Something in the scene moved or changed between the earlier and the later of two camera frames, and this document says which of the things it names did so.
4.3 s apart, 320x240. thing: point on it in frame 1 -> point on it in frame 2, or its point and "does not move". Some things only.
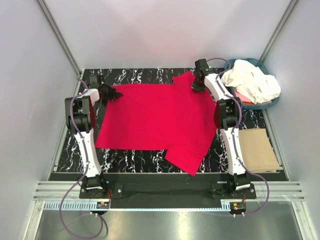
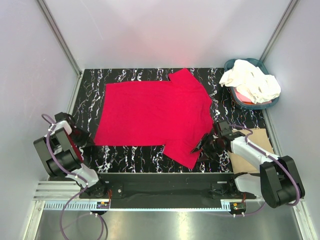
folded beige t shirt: (258, 154) does not move
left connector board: (103, 205) does not move
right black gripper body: (197, 86) -> (213, 147)
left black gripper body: (109, 93) -> (80, 138)
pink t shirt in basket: (245, 99) does not move
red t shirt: (177, 118) does not move
